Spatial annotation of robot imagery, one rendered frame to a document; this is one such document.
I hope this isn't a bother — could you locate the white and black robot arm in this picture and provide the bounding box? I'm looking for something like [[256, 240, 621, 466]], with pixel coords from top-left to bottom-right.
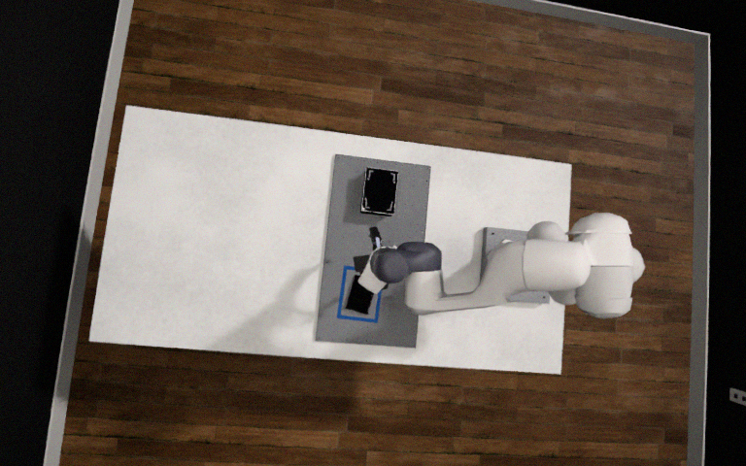
[[353, 214, 645, 319]]

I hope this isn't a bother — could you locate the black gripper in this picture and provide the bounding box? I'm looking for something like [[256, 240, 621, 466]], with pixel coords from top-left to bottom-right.
[[368, 227, 389, 290]]

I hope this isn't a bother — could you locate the blue tape outline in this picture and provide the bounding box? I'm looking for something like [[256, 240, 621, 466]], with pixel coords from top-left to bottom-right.
[[337, 265, 382, 323]]

